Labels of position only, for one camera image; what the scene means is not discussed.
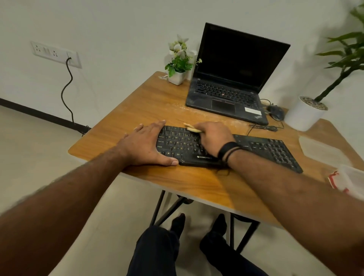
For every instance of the person's left hand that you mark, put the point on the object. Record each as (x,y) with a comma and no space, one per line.
(142,146)

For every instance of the person's right hand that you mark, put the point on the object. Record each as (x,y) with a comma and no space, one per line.
(214,136)

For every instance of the yellow cleaning cloth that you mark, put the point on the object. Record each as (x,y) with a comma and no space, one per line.
(192,128)

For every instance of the black keyboard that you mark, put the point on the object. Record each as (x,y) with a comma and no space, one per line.
(270,150)

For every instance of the clear plastic container lid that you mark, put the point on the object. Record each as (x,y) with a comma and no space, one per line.
(324,150)

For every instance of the clear plastic container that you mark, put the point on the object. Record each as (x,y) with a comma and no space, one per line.
(351,180)

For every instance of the person's right forearm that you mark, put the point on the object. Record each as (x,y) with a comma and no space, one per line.
(298,204)

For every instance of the person's left forearm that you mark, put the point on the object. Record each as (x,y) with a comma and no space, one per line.
(54,213)

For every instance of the person's left leg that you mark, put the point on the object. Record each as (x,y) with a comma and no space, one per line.
(159,253)

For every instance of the person's leg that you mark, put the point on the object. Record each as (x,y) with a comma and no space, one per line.
(159,253)
(227,253)

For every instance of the person's right leg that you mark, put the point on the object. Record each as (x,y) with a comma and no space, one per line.
(227,253)

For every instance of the black wristband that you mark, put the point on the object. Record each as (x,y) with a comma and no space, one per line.
(227,150)

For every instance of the black computer mouse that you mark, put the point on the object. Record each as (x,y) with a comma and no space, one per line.
(275,112)

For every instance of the black laptop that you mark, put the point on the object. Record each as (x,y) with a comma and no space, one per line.
(236,62)

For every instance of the small white flower pot plant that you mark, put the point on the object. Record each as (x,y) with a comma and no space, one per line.
(177,65)

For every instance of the tall green plant white pot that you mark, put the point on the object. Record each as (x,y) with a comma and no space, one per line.
(304,118)

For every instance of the black skirting board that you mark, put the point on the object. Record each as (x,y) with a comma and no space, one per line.
(39,115)

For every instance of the black metal table frame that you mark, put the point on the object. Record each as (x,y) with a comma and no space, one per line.
(157,207)

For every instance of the white wall socket panel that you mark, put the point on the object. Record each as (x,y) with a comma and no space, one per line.
(54,54)

